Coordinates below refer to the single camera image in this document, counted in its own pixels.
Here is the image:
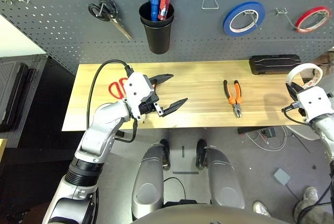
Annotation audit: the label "grey foot pedal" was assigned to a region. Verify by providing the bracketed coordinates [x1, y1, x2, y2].
[273, 168, 291, 185]

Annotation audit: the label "grey bystander shoe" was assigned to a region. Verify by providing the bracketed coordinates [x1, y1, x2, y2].
[302, 186, 319, 201]

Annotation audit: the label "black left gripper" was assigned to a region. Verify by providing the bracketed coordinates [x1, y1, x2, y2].
[138, 74, 188, 118]

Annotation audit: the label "white bystander shoe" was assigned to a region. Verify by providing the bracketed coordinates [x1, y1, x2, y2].
[252, 201, 271, 217]

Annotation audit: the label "silver robot leg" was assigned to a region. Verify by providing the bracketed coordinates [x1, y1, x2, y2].
[131, 138, 171, 221]
[195, 139, 246, 210]

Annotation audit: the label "silver wire pliers holder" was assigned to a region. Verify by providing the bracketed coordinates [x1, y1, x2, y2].
[201, 0, 220, 10]

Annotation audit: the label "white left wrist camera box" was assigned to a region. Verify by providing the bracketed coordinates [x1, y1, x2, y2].
[122, 72, 154, 119]

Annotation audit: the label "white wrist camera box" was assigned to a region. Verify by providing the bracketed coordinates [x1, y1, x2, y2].
[122, 72, 154, 119]
[297, 86, 330, 124]

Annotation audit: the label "red tape roll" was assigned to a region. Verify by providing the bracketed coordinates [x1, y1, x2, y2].
[294, 6, 332, 33]

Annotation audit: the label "olive bystander trouser leg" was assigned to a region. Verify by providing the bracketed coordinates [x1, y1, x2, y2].
[293, 197, 334, 224]

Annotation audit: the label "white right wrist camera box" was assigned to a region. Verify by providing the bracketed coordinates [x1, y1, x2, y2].
[297, 86, 330, 124]

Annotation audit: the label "black power adapter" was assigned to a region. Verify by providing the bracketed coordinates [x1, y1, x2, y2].
[262, 127, 276, 138]

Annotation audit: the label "silver right robot leg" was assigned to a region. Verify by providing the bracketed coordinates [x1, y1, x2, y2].
[195, 139, 246, 210]

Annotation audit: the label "white floor cable bundle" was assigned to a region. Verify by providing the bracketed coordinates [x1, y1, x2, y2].
[245, 126, 288, 152]

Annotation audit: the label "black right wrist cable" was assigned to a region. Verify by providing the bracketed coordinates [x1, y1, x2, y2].
[281, 102, 314, 126]

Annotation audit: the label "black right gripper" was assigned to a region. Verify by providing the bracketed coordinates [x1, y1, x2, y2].
[285, 81, 307, 117]

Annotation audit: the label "black handled scissors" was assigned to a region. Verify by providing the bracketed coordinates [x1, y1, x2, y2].
[88, 0, 133, 41]

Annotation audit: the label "grey robot torso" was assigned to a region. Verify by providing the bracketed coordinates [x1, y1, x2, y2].
[132, 203, 293, 224]

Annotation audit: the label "black plastic tool case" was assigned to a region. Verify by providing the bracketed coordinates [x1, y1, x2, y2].
[248, 54, 302, 75]

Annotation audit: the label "white tape roll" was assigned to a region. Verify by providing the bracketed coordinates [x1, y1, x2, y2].
[285, 63, 324, 89]

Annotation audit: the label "brown background furniture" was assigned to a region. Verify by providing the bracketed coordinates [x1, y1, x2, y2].
[317, 48, 334, 78]

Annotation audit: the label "silver left robot leg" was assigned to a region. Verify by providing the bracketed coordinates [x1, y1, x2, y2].
[131, 138, 171, 221]

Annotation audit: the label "yellow wooden board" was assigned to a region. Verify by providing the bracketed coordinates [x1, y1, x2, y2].
[0, 138, 8, 167]

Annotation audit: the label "orange black pliers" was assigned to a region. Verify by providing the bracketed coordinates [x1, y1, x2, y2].
[223, 79, 243, 119]

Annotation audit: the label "red handled scissors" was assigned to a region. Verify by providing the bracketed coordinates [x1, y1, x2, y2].
[108, 77, 129, 100]

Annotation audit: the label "blue tape roll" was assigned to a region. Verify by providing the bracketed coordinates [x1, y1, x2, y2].
[223, 0, 266, 37]

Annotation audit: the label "black equipment case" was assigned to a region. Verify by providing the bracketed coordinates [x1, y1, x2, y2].
[0, 54, 50, 149]

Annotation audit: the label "grey metal pegboard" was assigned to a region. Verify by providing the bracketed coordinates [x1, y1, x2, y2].
[0, 0, 334, 75]

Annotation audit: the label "black plastic cup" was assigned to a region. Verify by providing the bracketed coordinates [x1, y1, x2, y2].
[138, 1, 175, 22]
[140, 16, 174, 55]

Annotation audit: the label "blue handled screwdriver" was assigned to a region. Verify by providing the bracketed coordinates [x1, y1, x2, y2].
[150, 0, 160, 22]

